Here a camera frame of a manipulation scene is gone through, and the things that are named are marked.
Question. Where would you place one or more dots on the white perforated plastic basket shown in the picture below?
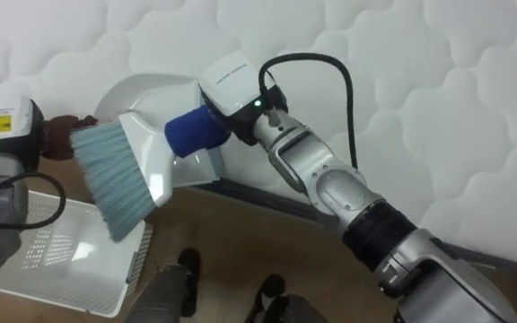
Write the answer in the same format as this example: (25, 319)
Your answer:
(74, 264)

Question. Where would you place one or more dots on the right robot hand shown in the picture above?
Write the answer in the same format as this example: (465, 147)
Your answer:
(233, 85)

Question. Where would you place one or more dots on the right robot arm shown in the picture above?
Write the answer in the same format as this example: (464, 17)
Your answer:
(344, 188)

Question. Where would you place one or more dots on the grey bed with white mattress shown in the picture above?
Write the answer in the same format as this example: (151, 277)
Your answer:
(442, 89)

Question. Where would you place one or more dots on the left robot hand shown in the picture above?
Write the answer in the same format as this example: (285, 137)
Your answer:
(5, 121)

